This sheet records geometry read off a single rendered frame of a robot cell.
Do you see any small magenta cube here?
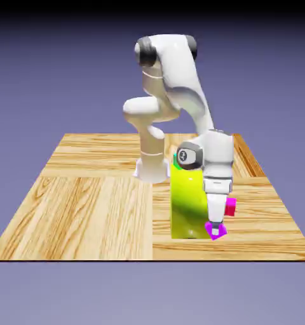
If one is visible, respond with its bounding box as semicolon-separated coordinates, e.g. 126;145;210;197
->
204;221;228;241

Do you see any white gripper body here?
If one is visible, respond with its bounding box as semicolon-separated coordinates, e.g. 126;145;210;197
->
206;193;229;224

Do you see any large yellow box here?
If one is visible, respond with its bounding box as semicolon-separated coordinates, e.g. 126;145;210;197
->
170;162;212;240

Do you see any small red cube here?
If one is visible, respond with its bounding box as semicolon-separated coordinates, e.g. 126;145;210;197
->
224;197;238;217

